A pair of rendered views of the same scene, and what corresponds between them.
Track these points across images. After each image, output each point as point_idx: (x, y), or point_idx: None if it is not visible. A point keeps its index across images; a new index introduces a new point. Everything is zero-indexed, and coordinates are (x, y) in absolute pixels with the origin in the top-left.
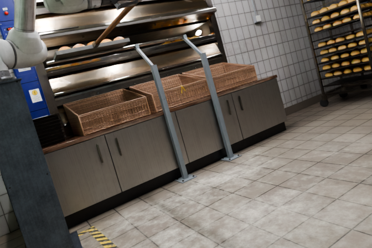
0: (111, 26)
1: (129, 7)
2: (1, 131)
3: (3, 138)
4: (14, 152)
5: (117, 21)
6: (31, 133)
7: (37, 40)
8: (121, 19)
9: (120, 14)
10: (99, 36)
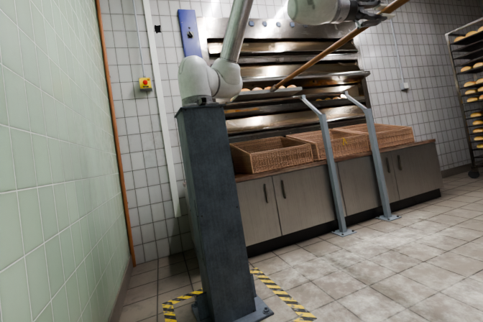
0: (307, 65)
1: (350, 37)
2: (201, 155)
3: (202, 162)
4: (210, 179)
5: (320, 58)
6: (228, 161)
7: (238, 71)
8: (326, 55)
9: (330, 48)
10: (284, 79)
